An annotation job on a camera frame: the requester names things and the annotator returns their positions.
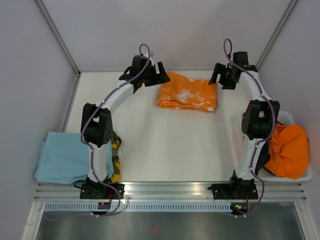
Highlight white slotted cable duct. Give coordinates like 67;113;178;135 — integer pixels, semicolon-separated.
44;201;232;213

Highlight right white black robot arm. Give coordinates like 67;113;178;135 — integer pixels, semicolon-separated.
208;51;280;200

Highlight left aluminium frame post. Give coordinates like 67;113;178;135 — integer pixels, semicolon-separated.
33;0;81;77

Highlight white plastic laundry basket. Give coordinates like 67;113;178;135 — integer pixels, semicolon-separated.
239;109;313;182

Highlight plain orange garment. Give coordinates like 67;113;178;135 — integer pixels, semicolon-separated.
264;123;310;180

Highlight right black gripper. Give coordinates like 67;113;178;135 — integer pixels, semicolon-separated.
209;62;238;90

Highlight aluminium mounting rail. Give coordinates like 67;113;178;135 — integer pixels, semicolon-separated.
33;182;307;202

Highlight aluminium frame post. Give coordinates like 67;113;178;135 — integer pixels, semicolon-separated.
33;0;81;77
255;0;300;72

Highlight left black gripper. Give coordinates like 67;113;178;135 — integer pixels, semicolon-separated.
140;62;170;88

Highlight orange white tie-dye trousers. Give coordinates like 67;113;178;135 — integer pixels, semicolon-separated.
156;71;219;112

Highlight right aluminium frame post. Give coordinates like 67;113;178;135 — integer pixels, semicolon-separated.
255;0;300;72

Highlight black garment in basket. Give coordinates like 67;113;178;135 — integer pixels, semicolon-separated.
254;122;286;177

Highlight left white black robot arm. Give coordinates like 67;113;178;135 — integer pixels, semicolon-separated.
80;55;170;199

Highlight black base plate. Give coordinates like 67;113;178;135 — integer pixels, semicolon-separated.
207;183;259;200
73;181;125;200

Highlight camouflage yellow folded trousers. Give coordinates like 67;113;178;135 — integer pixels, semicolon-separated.
107;131;122;184

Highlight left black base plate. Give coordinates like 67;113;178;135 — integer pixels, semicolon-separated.
73;181;125;200

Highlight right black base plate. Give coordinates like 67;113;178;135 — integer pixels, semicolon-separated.
207;183;259;200

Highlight light blue folded trousers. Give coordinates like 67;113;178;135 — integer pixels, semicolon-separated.
33;131;115;185

